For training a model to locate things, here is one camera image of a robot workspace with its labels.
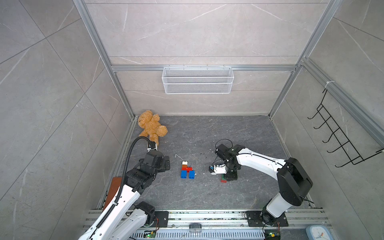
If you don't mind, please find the blue lego brick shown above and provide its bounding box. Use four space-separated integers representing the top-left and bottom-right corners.
181 170 188 179
188 170 195 179

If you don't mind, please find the red long lego brick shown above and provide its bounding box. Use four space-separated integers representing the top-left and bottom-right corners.
182 167 193 172

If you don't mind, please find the blue lego brick bottom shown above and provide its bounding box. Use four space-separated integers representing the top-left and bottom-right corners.
188 170 195 179

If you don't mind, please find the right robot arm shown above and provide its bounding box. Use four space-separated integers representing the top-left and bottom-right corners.
209 144 313 226

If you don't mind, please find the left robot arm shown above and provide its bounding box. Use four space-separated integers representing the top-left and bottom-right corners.
79 137 170 240

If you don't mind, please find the brown teddy bear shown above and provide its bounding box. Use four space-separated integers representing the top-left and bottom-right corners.
138 110 168 146

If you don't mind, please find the brown block at left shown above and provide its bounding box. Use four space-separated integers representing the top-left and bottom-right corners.
103 177 122 210

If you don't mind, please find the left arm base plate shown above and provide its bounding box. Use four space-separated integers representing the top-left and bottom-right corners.
144 211 170 228

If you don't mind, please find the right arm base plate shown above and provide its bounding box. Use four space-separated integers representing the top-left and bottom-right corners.
245 211 289 227

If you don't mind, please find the white wire mesh basket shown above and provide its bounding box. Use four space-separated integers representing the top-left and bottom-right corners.
162 67 235 95

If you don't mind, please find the aluminium front rail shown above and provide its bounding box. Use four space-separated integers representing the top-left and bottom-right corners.
82 209 334 240

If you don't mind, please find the blue-rimmed clock on rail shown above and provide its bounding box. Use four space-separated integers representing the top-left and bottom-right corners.
306 225 334 240

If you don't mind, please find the black wall hook rack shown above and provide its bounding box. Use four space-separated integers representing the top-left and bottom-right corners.
307 89 384 168

